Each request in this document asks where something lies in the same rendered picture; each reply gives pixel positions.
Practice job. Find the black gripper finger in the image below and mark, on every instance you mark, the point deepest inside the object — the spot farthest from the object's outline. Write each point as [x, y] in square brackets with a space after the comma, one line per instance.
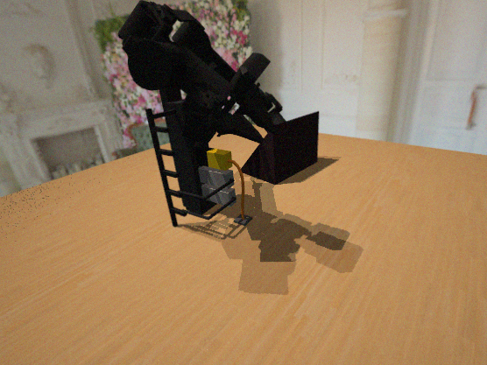
[240, 126]
[253, 106]

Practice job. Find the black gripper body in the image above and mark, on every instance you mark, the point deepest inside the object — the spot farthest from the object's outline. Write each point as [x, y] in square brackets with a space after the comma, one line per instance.
[204, 76]

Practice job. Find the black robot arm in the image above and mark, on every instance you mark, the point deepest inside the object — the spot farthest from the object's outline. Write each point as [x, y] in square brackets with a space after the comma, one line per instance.
[155, 62]

